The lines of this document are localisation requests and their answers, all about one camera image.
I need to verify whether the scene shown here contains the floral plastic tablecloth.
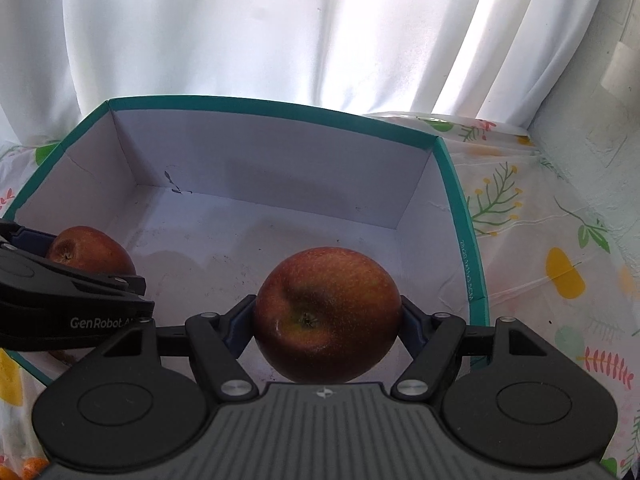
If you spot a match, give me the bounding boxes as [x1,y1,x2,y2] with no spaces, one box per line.
[0,110,640,480]

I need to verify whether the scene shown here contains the teal cardboard box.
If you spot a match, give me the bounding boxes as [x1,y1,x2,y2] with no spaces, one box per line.
[0,96,488,390]

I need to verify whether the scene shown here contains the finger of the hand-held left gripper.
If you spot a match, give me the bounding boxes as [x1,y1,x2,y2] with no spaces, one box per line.
[0,219,60,258]
[45,257,147,298]

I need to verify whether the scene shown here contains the orange mandarin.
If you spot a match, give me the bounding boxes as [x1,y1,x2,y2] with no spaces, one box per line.
[14,457,52,480]

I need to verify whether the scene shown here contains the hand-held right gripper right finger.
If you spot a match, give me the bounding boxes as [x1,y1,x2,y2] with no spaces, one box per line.
[390,294,558,403]

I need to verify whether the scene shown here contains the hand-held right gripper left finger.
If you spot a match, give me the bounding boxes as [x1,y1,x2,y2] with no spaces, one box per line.
[102,294,261,402]

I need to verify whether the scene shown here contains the red apple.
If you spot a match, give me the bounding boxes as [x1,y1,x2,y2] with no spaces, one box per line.
[252,246,402,384]
[46,226,137,277]

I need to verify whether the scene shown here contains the white curtain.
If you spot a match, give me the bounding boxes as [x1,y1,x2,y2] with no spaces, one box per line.
[0,0,640,147]

